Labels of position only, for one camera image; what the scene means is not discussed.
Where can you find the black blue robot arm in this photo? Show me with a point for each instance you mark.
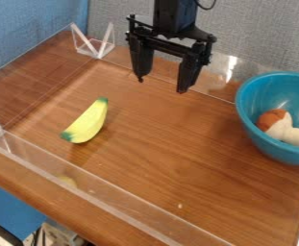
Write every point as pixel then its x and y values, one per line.
pixel 175 14

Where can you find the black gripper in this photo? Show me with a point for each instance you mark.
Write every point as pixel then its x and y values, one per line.
pixel 190 44

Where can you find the plush mushroom toy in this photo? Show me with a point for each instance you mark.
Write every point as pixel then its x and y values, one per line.
pixel 275 124

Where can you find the clear acrylic back barrier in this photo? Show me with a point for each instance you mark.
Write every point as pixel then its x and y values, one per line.
pixel 218 79

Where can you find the clear acrylic barrier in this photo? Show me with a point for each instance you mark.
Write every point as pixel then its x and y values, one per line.
pixel 122 204
pixel 218 79

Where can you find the clear acrylic front barrier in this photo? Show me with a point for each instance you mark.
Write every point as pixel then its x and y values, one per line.
pixel 122 204

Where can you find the clear acrylic corner bracket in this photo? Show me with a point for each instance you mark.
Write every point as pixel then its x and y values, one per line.
pixel 94 47

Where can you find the yellow toy banana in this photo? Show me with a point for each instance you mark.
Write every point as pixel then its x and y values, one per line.
pixel 88 124

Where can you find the blue plastic bowl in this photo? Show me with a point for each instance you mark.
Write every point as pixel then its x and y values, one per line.
pixel 270 91

